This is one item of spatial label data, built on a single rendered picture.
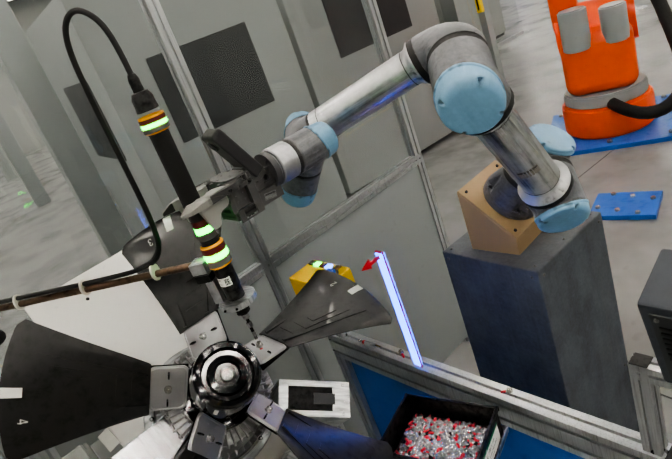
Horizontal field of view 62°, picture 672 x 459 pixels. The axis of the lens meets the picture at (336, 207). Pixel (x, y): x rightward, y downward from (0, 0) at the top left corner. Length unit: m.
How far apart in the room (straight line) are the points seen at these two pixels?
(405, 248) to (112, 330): 1.39
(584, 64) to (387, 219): 2.70
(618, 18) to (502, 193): 3.19
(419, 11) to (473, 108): 4.57
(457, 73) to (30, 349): 0.83
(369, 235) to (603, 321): 0.93
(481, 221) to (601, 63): 3.25
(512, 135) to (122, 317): 0.91
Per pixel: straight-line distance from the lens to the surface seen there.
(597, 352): 1.72
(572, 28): 4.51
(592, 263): 1.61
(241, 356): 1.03
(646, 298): 0.88
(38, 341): 1.05
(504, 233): 1.46
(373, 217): 2.22
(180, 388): 1.07
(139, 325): 1.33
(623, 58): 4.62
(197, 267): 1.02
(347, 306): 1.15
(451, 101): 0.97
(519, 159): 1.14
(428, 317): 2.56
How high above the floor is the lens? 1.75
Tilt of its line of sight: 21 degrees down
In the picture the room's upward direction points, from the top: 20 degrees counter-clockwise
